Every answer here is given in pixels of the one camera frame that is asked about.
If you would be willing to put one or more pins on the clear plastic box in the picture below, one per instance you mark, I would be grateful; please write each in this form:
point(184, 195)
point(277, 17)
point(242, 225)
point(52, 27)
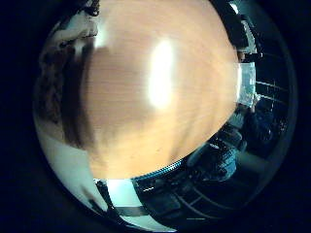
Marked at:
point(247, 84)

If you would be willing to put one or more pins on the seated person in dark clothes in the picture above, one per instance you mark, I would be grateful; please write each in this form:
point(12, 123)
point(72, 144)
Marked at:
point(262, 124)

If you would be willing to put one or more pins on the black tray with items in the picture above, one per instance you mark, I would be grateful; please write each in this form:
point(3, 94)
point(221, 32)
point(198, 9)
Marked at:
point(238, 27)

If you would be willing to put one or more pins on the dark shelf rack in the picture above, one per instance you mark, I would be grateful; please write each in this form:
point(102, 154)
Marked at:
point(272, 84)

